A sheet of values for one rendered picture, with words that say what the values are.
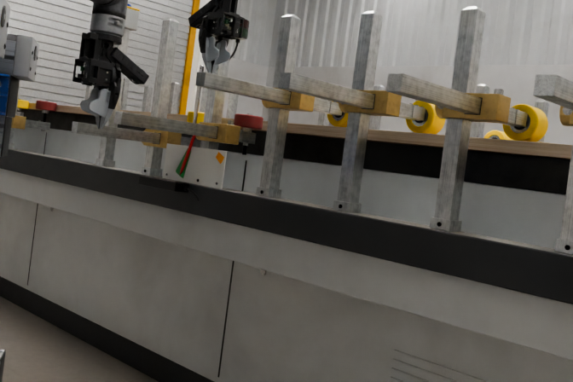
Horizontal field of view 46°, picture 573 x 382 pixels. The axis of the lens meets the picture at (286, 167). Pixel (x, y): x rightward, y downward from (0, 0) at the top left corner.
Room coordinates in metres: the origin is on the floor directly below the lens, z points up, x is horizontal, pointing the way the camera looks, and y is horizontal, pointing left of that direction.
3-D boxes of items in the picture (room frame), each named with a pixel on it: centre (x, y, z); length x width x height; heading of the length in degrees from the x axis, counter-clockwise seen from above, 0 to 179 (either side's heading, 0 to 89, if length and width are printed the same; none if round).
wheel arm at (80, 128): (1.96, 0.42, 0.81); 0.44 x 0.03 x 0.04; 136
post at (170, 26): (2.04, 0.40, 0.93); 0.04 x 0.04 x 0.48; 46
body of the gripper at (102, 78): (1.56, 0.45, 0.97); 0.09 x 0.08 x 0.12; 136
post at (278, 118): (1.69, 0.04, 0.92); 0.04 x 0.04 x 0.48; 46
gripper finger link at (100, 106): (1.55, 0.44, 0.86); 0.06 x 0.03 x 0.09; 136
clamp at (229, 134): (1.85, 0.20, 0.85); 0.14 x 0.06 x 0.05; 46
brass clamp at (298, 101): (1.68, 0.02, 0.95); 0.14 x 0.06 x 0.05; 46
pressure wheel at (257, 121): (1.91, 0.12, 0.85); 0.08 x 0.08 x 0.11
